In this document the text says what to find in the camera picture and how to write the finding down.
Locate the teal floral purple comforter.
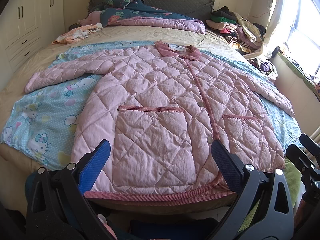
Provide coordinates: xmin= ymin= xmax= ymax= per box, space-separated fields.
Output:
xmin=93 ymin=0 xmax=206 ymax=34

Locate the pink quilted jacket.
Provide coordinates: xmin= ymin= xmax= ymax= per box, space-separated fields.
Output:
xmin=25 ymin=41 xmax=294 ymax=203

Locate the cream wardrobe with drawers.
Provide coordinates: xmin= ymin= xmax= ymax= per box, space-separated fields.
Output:
xmin=1 ymin=0 xmax=65 ymax=85

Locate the green window sill cover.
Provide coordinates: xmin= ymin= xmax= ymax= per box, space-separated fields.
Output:
xmin=277 ymin=52 xmax=319 ymax=99

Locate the pink pillow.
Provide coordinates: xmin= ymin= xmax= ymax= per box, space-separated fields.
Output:
xmin=79 ymin=11 xmax=101 ymax=26

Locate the orange white small cloth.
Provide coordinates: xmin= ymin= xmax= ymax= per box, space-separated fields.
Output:
xmin=52 ymin=23 xmax=103 ymax=45

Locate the blue hello kitty sheet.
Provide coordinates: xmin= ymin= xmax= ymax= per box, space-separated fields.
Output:
xmin=1 ymin=41 xmax=302 ymax=174

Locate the pile of mixed clothes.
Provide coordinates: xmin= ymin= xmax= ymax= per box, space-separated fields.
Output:
xmin=206 ymin=7 xmax=266 ymax=55

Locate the bag of clothes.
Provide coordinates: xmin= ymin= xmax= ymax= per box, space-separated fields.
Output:
xmin=248 ymin=58 xmax=278 ymax=83

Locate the cream window curtain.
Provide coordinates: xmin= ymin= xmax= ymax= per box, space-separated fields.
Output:
xmin=244 ymin=0 xmax=285 ymax=60

